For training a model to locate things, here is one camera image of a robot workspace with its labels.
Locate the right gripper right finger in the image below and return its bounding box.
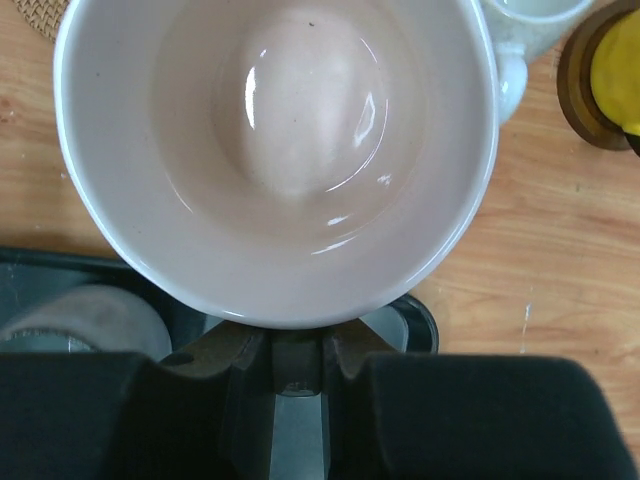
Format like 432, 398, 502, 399
323, 322, 639, 479

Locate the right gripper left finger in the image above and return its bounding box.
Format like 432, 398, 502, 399
1, 322, 275, 479

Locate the grey ceramic mug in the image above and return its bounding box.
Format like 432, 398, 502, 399
1, 284, 172, 361

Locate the pink ceramic mug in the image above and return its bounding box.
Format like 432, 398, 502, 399
52, 0, 501, 399

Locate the brown wooden coaster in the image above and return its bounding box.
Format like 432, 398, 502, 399
556, 0, 639, 151

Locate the cream ceramic mug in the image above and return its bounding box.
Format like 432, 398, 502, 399
480, 0, 593, 124

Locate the yellow glass mug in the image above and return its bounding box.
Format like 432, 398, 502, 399
590, 10, 639, 155

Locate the woven rattan coaster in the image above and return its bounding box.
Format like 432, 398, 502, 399
13, 0, 70, 43

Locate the black plastic tray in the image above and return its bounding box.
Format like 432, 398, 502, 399
0, 245, 441, 480

